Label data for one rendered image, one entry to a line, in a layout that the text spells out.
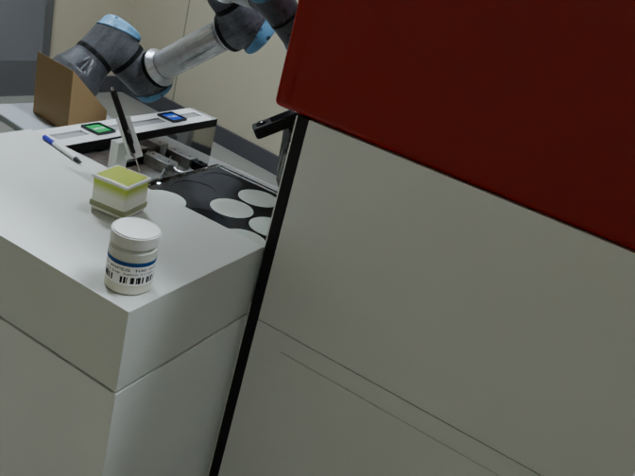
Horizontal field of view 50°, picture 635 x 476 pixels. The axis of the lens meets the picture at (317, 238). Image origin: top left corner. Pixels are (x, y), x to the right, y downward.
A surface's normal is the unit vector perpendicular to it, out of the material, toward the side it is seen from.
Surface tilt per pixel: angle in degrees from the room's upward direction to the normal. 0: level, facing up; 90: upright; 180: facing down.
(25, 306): 90
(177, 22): 90
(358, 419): 90
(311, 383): 90
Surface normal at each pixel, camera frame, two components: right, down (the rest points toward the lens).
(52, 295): -0.48, 0.26
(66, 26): 0.76, 0.44
